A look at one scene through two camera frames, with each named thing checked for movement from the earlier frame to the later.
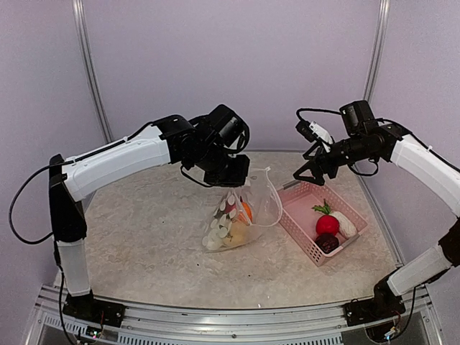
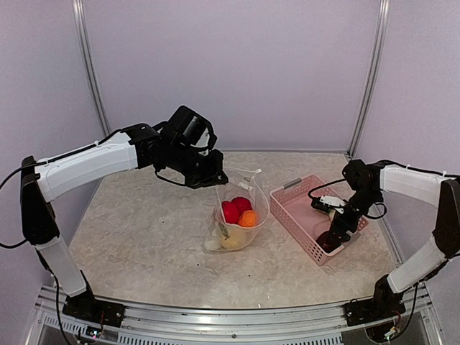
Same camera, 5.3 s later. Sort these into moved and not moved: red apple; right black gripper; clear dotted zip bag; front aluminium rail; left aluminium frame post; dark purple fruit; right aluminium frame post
Moved: right black gripper; red apple; clear dotted zip bag
Not moved: right aluminium frame post; dark purple fruit; left aluminium frame post; front aluminium rail
